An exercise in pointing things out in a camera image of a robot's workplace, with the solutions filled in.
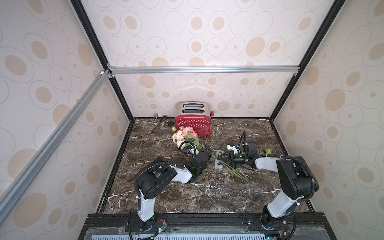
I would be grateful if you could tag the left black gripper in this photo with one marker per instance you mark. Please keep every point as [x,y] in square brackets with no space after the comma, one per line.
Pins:
[208,155]

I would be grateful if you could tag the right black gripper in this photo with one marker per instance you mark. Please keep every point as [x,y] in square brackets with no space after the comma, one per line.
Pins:
[233,160]

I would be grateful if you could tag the pink artificial flower bouquet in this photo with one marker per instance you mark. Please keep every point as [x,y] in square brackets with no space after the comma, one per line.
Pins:
[187,137]

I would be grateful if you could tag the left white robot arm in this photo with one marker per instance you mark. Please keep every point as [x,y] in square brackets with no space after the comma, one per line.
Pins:
[155,177]

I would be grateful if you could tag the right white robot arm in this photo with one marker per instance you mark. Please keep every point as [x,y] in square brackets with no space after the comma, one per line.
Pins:
[298,183]

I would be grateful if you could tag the green snack packet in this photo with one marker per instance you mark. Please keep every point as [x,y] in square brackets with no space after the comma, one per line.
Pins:
[268,152]

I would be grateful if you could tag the red polka dot toaster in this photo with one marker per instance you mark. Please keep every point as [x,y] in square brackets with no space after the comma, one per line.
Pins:
[197,115]

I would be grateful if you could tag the black toaster plug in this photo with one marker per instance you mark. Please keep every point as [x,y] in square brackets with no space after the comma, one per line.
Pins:
[171,122]

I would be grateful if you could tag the metal kitchen tongs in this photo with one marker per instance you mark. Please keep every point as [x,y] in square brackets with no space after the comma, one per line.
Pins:
[154,125]

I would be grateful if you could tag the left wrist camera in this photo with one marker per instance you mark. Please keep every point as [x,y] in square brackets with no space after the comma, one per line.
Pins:
[189,150]

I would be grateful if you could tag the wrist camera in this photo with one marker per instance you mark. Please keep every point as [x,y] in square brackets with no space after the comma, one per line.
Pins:
[189,150]
[234,151]

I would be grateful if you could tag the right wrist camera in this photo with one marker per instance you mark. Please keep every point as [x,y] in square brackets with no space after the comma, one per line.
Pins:
[234,151]

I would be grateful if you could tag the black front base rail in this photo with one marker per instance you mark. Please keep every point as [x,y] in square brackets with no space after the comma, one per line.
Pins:
[246,226]

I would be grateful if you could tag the horizontal aluminium rail back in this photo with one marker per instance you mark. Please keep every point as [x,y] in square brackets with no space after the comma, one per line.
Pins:
[202,70]

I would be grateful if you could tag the black vertical frame post left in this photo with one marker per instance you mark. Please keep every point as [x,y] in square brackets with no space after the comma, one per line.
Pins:
[94,40]

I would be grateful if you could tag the black vertical frame post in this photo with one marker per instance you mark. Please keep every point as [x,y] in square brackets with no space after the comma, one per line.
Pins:
[94,40]
[320,34]

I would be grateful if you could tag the black vertical frame post right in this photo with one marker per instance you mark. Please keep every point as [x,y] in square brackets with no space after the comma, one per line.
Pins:
[320,34]

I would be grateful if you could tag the aluminium rail left wall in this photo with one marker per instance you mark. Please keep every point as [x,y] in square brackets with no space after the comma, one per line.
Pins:
[21,184]

